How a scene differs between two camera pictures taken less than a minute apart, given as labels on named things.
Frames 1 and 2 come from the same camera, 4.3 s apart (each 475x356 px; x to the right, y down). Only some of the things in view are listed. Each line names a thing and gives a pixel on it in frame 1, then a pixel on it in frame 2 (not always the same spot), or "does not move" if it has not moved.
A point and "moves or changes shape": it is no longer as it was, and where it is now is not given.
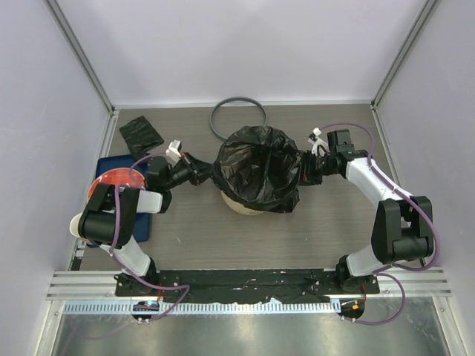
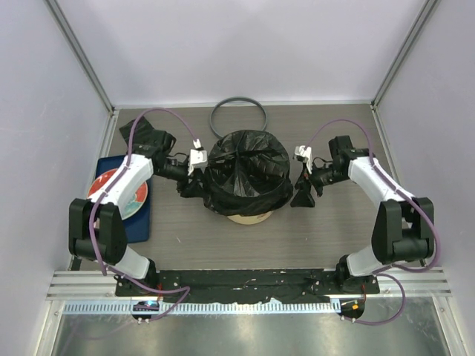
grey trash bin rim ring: [234, 98] does not move
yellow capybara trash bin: [239, 207] → [251, 219]
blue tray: [142, 228] does not move
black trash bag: [261, 167] moves or changes shape
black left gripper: [199, 171] → [193, 188]
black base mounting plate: [249, 285] does not move
